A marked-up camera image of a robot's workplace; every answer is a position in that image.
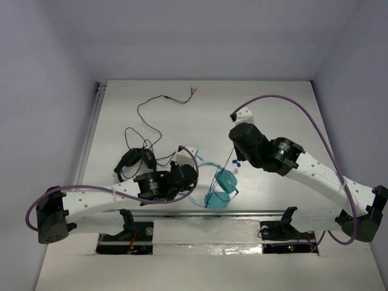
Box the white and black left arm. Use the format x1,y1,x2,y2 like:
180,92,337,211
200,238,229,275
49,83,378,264
32,162,199,244

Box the white front cover board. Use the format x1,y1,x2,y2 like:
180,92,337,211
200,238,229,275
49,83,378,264
36,235,384,290

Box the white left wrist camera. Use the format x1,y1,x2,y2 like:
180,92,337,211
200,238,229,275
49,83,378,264
174,145,198,167

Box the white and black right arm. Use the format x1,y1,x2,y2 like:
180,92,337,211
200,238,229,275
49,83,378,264
229,122,387,243

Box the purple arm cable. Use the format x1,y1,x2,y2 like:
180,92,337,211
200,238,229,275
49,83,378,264
25,145,200,252
235,95,358,252

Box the black headphones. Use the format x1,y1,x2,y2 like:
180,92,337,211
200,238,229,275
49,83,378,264
114,147,157,182

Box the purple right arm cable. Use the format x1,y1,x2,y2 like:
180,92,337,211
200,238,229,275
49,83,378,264
235,95,358,252

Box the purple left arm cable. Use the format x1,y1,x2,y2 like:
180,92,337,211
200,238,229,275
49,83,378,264
25,145,200,252

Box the aluminium left rail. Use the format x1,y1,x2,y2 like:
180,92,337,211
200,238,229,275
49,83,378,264
86,81,107,142

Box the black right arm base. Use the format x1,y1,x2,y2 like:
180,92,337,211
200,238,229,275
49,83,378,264
257,207,318,255

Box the teal cat ear headphones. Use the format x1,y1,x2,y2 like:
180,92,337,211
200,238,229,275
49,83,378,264
189,156,239,210

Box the black headphone cable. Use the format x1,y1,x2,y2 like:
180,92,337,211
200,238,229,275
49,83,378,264
120,87,198,180

